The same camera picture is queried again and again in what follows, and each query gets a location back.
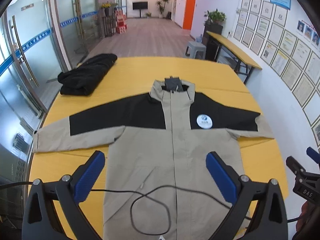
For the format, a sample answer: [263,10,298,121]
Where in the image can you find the long yellow side table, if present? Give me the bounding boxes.
[206,31,262,85]

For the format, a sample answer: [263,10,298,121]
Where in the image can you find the stack of red boxes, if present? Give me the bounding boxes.
[115,10,128,34]

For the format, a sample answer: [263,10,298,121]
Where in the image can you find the orange door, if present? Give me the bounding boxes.
[182,0,198,30]

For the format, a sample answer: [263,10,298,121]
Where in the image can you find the black cable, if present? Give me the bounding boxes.
[0,182,250,233]

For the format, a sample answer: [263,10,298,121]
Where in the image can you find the black television screen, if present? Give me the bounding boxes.
[132,2,148,18]

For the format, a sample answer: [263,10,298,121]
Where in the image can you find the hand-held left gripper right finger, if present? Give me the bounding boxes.
[205,151,289,240]

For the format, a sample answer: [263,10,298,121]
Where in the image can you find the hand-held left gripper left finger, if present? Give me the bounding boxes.
[22,151,105,240]

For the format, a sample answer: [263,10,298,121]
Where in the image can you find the folded black garment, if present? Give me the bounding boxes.
[57,53,118,96]

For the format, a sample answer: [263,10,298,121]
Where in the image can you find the tall potted palm plant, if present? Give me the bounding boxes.
[155,0,171,18]

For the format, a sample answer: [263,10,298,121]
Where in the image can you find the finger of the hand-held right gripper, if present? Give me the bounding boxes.
[286,156,307,180]
[306,147,320,165]

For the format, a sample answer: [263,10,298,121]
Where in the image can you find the wall of framed certificates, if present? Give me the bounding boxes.
[234,0,320,128]

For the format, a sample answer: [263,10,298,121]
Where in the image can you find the grey plastic stool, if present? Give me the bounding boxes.
[185,41,207,60]

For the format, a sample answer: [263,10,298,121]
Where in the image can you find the beige and black jacket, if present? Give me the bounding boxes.
[32,76,275,240]

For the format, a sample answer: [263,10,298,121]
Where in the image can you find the long metal door handle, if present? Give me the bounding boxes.
[72,0,87,53]
[11,15,40,88]

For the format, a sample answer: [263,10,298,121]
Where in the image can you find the potted plant in black planter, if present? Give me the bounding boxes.
[203,9,227,36]

